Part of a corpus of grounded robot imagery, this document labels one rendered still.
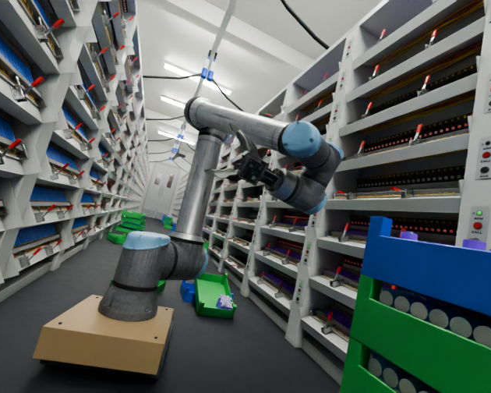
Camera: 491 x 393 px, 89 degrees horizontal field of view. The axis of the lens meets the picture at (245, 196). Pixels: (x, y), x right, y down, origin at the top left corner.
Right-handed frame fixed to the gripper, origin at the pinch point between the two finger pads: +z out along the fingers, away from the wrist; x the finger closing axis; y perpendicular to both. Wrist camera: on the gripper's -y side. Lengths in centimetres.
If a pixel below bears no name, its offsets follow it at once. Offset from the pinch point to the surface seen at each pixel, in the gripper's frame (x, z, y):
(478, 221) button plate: -19, -67, 24
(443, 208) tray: -18, -67, 13
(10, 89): 15, 55, -14
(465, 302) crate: -3, -19, 57
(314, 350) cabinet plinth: 59, -83, -5
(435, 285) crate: -3, -19, 54
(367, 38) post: -89, -56, -76
